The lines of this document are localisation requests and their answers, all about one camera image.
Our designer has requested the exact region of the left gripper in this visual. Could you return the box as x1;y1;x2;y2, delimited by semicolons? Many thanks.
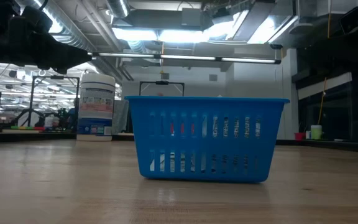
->
9;17;93;75

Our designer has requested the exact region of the white wipes canister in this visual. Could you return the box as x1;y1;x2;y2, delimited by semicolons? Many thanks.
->
75;73;117;142

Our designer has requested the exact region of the long ceiling light bar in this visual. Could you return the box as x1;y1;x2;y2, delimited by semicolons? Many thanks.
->
87;51;282;65

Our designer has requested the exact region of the blue plastic basket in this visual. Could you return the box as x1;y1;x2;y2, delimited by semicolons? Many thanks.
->
124;95;291;184

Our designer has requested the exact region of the green cup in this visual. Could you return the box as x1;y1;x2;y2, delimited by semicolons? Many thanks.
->
310;124;323;141

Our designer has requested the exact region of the black background rig frame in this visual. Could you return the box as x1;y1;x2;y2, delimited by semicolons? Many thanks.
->
30;73;81;129
139;80;185;97

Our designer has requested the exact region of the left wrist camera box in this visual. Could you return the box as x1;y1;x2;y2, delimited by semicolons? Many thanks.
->
21;5;54;34

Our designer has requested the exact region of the yellow cable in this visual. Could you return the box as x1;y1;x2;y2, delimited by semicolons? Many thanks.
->
317;12;333;126

